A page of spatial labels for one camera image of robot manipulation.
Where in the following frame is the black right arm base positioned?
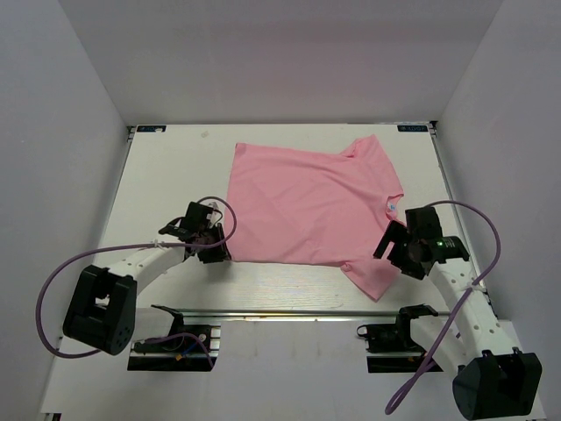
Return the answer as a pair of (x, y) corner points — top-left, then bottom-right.
(356, 304), (440, 374)

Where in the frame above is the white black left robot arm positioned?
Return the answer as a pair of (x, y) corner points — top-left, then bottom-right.
(62, 196), (235, 355)

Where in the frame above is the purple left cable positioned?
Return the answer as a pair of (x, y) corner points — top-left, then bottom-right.
(34, 196), (240, 370)

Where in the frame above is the blue label sticker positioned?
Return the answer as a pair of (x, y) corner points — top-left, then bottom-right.
(136, 125), (167, 133)
(397, 125), (429, 132)

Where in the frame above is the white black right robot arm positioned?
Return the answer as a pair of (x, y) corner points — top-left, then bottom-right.
(369, 203), (543, 420)

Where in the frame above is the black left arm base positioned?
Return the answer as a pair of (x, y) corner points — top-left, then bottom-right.
(127, 305), (221, 373)

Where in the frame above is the blue label sticker left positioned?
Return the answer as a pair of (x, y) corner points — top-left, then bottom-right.
(136, 125), (167, 133)

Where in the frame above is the pink t shirt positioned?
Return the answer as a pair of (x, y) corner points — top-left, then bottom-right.
(224, 136), (404, 300)

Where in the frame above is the blue label sticker right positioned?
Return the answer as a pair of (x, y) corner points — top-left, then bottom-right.
(397, 125), (429, 132)

